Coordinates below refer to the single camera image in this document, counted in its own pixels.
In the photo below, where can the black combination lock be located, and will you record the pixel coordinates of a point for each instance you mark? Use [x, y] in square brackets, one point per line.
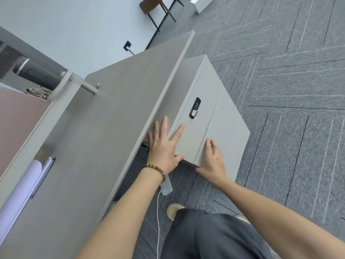
[195, 107]

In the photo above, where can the grey metal partition bracket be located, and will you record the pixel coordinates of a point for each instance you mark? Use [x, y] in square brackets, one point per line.
[72, 83]

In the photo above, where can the pink partition panel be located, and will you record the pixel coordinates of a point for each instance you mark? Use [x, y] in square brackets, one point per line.
[18, 126]

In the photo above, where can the grey trousers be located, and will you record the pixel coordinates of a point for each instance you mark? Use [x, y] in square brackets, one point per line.
[213, 237]

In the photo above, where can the brown furry object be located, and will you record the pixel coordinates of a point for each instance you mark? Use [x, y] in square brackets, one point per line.
[39, 92]

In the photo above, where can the person's left middle finger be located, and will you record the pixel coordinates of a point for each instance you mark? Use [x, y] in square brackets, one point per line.
[164, 128]

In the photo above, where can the beige left shoe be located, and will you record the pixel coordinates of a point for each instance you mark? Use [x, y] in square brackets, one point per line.
[174, 210]

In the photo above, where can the black cylinder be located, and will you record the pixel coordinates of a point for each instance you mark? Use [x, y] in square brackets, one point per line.
[35, 72]

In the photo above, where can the beige shoe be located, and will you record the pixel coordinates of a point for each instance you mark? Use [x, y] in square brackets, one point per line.
[174, 210]
[242, 219]

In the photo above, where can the white power strip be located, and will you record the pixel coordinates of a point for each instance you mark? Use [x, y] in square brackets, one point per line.
[167, 186]

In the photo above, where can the beige right shoe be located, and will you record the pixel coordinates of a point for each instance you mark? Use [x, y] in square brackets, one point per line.
[242, 219]

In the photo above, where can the black wall socket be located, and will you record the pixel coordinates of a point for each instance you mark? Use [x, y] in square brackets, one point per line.
[127, 45]

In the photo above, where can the person's right middle finger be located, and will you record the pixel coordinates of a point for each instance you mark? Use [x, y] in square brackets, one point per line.
[215, 149]

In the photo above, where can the person's left hand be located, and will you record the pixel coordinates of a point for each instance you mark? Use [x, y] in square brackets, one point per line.
[161, 152]

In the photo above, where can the white box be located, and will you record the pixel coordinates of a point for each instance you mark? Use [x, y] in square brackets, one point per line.
[200, 3]

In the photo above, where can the person's left little finger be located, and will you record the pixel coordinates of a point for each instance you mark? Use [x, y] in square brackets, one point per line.
[150, 138]

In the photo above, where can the brown chair with black legs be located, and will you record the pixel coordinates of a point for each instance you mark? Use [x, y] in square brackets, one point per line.
[148, 5]

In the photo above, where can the person's right thumb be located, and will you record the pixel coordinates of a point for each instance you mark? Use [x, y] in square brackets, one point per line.
[200, 170]

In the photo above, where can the white paper roll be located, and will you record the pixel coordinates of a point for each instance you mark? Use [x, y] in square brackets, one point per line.
[21, 191]

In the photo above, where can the grey drawer cabinet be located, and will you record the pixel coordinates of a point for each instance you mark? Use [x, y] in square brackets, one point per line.
[213, 105]

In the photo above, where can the person's left thumb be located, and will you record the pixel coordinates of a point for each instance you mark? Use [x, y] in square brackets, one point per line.
[178, 159]

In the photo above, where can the person's right forearm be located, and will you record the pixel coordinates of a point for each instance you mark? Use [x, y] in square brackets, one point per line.
[275, 213]

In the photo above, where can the person's left forearm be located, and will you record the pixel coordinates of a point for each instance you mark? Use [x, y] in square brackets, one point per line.
[122, 215]

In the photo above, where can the person's right hand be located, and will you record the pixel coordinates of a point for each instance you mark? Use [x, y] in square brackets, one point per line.
[214, 165]

